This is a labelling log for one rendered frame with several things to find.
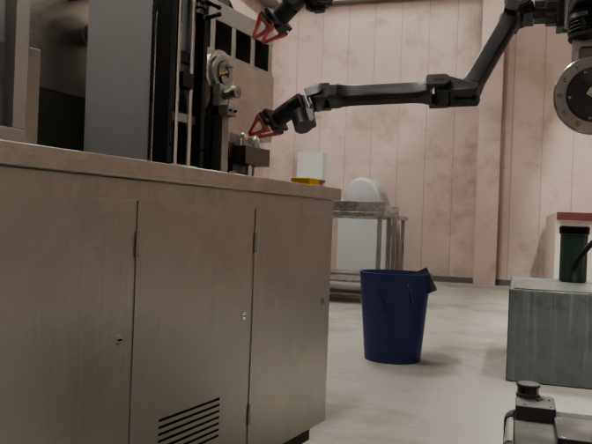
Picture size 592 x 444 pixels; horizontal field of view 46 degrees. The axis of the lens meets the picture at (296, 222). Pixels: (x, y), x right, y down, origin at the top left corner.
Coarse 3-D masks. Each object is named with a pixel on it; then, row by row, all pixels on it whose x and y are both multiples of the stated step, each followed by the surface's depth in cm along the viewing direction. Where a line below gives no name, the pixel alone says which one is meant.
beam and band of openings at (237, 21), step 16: (224, 16) 281; (240, 16) 292; (208, 32) 274; (224, 32) 288; (240, 32) 293; (272, 32) 316; (208, 48) 272; (224, 48) 288; (240, 48) 302; (256, 48) 316; (256, 64) 316
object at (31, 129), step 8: (32, 48) 163; (32, 56) 163; (40, 56) 165; (32, 64) 163; (40, 64) 166; (32, 72) 163; (32, 80) 164; (32, 88) 164; (32, 96) 164; (32, 104) 164; (32, 112) 164; (32, 120) 164; (32, 128) 164; (32, 136) 164
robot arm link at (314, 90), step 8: (312, 88) 213; (320, 88) 212; (296, 112) 211; (304, 112) 211; (312, 112) 211; (296, 120) 210; (304, 120) 209; (312, 120) 209; (296, 128) 210; (304, 128) 211; (312, 128) 212
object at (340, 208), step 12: (336, 204) 670; (348, 204) 667; (360, 204) 663; (372, 204) 660; (384, 204) 657; (348, 216) 718; (360, 216) 676; (372, 216) 660; (384, 216) 658; (336, 276) 715; (348, 276) 721
